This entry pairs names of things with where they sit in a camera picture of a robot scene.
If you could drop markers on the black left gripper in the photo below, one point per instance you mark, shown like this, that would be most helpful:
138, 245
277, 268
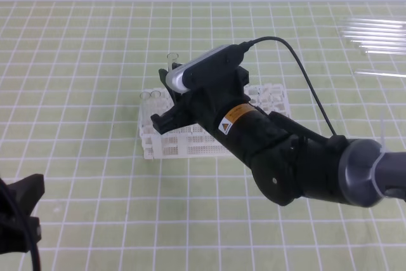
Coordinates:
26, 192

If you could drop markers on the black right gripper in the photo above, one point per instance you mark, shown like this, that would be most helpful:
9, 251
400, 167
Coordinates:
221, 108

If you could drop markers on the clear glass test tube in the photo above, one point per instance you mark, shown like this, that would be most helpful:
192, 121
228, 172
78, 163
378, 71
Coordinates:
171, 61

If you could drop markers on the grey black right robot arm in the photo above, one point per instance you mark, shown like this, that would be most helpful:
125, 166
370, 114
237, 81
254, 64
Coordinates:
287, 160

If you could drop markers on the glass test tube far left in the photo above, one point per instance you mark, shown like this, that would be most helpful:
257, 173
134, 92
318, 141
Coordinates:
145, 110

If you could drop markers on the white plastic test tube rack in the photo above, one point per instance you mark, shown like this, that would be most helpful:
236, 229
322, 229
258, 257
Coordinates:
193, 141

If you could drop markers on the green checkered tablecloth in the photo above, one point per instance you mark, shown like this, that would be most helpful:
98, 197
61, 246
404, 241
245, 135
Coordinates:
71, 78

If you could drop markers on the glass test tube second row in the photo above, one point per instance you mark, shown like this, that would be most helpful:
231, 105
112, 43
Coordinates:
373, 33

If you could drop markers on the glass test tube lone right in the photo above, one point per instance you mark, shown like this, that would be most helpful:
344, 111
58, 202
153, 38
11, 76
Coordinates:
379, 74

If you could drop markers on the glass test tube top row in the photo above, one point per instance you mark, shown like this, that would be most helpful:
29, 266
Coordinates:
391, 24

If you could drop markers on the glass test tube fourth row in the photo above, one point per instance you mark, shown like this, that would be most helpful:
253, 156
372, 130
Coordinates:
379, 44

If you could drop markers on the glass test tube fifth row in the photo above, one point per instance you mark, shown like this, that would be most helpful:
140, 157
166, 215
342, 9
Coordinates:
382, 50

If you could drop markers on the glass test tube third row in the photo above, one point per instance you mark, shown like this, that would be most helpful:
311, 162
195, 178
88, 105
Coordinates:
375, 38

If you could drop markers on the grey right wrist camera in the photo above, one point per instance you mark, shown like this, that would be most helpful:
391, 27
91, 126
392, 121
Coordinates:
213, 65

